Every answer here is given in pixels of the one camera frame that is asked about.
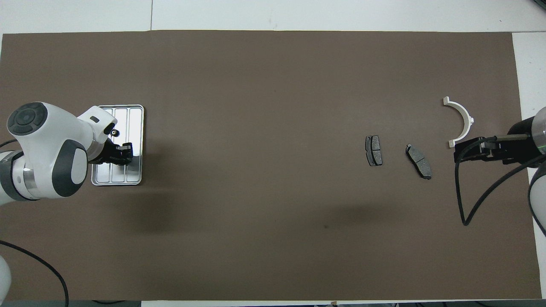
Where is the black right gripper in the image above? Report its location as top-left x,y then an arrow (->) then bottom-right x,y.
454,117 -> 539,165

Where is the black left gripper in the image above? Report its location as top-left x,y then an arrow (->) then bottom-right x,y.
87,139 -> 134,166

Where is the silver metal tray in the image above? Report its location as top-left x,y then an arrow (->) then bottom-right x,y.
91,104 -> 145,186

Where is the tapered dark brake pad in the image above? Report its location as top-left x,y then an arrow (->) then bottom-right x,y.
405,144 -> 433,180

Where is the rectangular dark brake pad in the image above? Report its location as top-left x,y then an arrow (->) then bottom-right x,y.
365,135 -> 383,167

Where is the brown table mat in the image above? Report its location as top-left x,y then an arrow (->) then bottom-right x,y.
0,30 -> 542,301

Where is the white semicircular bracket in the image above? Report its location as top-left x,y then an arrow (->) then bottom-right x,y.
442,96 -> 475,149

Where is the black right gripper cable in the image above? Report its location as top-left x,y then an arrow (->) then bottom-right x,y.
454,134 -> 546,227

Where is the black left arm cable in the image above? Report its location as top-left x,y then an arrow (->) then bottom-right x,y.
0,139 -> 70,307

